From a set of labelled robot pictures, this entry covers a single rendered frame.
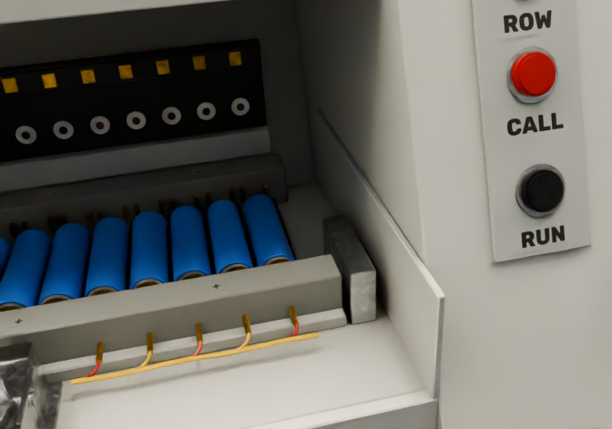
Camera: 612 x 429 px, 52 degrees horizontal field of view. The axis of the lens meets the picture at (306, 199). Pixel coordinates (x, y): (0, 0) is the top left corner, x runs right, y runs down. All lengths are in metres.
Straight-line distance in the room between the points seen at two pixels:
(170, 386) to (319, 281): 0.08
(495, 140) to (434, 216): 0.04
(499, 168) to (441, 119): 0.03
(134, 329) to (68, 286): 0.05
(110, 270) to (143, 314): 0.04
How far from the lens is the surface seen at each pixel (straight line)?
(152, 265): 0.31
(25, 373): 0.27
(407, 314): 0.26
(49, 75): 0.37
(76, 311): 0.28
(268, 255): 0.30
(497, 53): 0.24
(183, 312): 0.27
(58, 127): 0.38
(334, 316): 0.28
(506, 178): 0.24
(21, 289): 0.32
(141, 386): 0.27
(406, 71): 0.23
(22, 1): 0.24
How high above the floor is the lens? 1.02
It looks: 9 degrees down
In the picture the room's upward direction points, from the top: 8 degrees counter-clockwise
